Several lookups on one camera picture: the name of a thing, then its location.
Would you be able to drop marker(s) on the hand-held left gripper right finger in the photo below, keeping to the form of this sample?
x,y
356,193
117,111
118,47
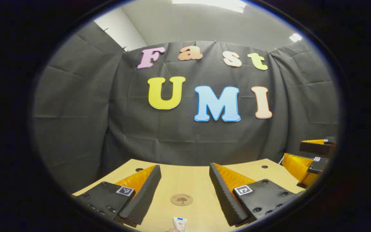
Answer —
x,y
225,196

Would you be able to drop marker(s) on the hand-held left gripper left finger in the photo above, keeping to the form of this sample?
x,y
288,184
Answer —
x,y
142,196

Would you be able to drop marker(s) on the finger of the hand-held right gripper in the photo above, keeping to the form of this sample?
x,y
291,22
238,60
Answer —
x,y
316,147
296,167

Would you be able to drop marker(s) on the round cork coaster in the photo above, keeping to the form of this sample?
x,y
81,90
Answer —
x,y
181,199

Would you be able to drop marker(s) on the white toothpaste tube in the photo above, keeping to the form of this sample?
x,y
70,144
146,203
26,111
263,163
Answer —
x,y
180,223

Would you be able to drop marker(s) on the light wooden desktop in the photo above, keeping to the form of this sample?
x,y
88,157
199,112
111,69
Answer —
x,y
188,180

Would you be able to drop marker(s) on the black backdrop cloth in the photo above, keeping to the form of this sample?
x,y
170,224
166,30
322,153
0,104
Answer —
x,y
134,135

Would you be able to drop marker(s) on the ceiling light panel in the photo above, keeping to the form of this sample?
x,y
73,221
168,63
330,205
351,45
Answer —
x,y
295,37
209,4

